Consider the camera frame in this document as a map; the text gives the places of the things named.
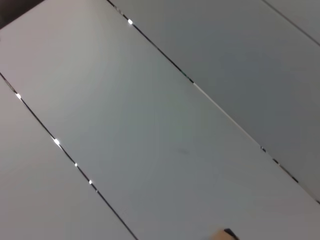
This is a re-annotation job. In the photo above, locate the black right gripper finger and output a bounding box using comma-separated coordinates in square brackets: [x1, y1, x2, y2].
[223, 227, 240, 239]

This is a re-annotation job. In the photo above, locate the khaki canvas food bag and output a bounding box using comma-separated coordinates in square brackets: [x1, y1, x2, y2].
[209, 229, 241, 240]

